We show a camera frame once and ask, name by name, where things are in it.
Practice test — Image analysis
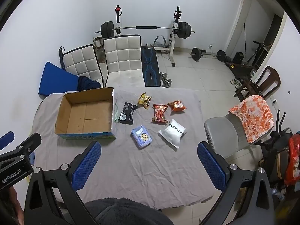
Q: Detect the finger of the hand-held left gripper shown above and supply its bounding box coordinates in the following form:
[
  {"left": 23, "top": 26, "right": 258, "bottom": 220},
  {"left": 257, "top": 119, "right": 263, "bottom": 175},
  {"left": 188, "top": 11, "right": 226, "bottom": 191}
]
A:
[
  {"left": 0, "top": 131, "right": 15, "bottom": 151},
  {"left": 0, "top": 132, "right": 42, "bottom": 162}
]

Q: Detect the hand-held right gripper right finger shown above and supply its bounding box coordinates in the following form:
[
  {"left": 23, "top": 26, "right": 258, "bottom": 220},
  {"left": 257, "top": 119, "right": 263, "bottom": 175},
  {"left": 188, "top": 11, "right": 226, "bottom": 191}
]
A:
[{"left": 197, "top": 141, "right": 275, "bottom": 225}]

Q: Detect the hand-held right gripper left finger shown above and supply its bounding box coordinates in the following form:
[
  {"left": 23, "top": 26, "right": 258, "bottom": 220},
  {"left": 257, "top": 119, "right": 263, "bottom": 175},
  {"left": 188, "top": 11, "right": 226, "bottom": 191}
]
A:
[{"left": 24, "top": 141, "right": 102, "bottom": 225}]

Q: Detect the cardboard box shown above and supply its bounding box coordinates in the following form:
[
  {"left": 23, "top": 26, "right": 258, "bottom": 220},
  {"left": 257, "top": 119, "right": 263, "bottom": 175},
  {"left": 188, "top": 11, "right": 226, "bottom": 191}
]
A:
[{"left": 55, "top": 87, "right": 117, "bottom": 140}]

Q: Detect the white sock pack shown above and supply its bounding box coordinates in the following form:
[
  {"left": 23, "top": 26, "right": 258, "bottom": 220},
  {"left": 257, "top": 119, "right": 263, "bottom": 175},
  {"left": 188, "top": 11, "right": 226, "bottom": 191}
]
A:
[{"left": 158, "top": 119, "right": 187, "bottom": 149}]

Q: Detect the blue tissue pack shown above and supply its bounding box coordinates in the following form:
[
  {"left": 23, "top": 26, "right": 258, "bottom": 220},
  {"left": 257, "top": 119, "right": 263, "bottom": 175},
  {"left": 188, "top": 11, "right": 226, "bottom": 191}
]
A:
[{"left": 131, "top": 126, "right": 153, "bottom": 149}]

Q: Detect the black snack packet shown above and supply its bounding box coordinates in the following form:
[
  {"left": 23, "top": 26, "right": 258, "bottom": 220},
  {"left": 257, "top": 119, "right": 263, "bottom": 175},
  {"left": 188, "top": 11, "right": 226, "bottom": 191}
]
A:
[{"left": 118, "top": 102, "right": 139, "bottom": 125}]

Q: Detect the orange snack packet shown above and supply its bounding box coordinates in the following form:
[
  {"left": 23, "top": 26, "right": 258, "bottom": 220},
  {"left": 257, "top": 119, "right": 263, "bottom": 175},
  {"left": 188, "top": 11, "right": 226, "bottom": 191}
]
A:
[{"left": 167, "top": 100, "right": 187, "bottom": 112}]

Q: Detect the red snack packet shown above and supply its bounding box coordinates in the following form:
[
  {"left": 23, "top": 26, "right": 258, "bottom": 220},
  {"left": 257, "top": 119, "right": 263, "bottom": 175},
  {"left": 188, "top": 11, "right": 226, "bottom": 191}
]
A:
[{"left": 151, "top": 104, "right": 169, "bottom": 124}]

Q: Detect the yellow snack packet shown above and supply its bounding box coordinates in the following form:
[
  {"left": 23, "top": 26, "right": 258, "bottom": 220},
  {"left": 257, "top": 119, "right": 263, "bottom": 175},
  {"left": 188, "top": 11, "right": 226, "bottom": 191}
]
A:
[{"left": 137, "top": 93, "right": 152, "bottom": 110}]

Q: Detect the grey chair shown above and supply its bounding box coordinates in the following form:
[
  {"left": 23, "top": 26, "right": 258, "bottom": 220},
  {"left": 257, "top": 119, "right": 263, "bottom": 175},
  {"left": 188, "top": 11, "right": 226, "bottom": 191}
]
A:
[{"left": 203, "top": 115, "right": 263, "bottom": 160}]

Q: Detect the person's dark fleece clothing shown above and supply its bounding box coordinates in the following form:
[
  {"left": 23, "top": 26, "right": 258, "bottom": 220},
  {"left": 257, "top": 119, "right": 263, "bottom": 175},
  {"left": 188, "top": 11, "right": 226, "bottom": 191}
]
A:
[{"left": 83, "top": 198, "right": 175, "bottom": 225}]

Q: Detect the dark bag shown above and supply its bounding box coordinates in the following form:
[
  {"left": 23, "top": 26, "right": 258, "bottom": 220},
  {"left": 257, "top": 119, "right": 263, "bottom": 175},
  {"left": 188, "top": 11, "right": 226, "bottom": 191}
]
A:
[{"left": 259, "top": 138, "right": 291, "bottom": 185}]

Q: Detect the orange floral towel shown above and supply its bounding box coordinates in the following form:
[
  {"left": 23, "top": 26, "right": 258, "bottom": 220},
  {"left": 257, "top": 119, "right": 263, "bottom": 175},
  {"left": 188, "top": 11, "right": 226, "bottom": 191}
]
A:
[{"left": 228, "top": 95, "right": 275, "bottom": 144}]

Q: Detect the blue foam mat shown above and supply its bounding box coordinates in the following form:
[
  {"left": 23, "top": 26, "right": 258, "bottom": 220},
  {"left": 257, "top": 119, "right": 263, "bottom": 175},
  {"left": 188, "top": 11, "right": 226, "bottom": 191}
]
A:
[{"left": 38, "top": 61, "right": 80, "bottom": 98}]

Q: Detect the red plastic bag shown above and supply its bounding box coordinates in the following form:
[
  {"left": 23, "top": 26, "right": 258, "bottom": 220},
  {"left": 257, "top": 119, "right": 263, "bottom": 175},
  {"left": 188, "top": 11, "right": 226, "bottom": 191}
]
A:
[{"left": 284, "top": 133, "right": 300, "bottom": 187}]

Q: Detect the dark blue cloth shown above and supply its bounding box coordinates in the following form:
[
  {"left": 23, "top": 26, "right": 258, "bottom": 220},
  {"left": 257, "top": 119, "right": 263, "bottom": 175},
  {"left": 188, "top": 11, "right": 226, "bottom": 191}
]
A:
[{"left": 77, "top": 76, "right": 101, "bottom": 91}]

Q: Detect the black rod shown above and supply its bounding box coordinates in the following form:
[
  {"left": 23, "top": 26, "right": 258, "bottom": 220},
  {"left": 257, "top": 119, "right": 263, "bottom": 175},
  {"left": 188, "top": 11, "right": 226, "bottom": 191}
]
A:
[{"left": 58, "top": 47, "right": 66, "bottom": 71}]

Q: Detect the white padded chair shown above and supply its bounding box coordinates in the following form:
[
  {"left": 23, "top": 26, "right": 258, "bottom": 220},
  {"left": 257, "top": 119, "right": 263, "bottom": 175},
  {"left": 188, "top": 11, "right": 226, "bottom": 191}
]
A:
[
  {"left": 58, "top": 44, "right": 104, "bottom": 88},
  {"left": 103, "top": 35, "right": 144, "bottom": 88}
]

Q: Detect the dark wooden chair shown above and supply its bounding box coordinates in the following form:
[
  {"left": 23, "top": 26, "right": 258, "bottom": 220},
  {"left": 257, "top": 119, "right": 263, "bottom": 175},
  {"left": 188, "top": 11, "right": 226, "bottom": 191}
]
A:
[{"left": 234, "top": 66, "right": 281, "bottom": 100}]

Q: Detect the short barbell with black plates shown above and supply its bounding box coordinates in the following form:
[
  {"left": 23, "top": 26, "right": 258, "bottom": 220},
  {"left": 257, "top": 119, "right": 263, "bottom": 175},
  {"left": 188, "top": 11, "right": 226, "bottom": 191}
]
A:
[{"left": 189, "top": 47, "right": 227, "bottom": 62}]

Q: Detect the black and blue weight bench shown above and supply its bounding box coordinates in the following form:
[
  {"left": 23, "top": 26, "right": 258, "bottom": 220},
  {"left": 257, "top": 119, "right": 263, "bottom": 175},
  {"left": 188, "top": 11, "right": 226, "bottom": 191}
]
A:
[{"left": 141, "top": 43, "right": 162, "bottom": 88}]

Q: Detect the brown wooden object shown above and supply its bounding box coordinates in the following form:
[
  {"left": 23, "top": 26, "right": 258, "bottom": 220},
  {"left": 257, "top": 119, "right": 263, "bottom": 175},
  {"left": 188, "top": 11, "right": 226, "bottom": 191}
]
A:
[{"left": 93, "top": 37, "right": 106, "bottom": 63}]

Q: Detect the black scooter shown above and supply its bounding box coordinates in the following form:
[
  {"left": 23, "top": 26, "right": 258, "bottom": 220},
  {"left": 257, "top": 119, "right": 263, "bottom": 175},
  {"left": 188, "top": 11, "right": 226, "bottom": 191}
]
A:
[{"left": 244, "top": 40, "right": 268, "bottom": 66}]

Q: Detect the long barbell with black plates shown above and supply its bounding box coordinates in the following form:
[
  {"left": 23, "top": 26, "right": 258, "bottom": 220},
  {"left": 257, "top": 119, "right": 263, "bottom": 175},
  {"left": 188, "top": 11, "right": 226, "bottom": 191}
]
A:
[{"left": 95, "top": 21, "right": 195, "bottom": 39}]

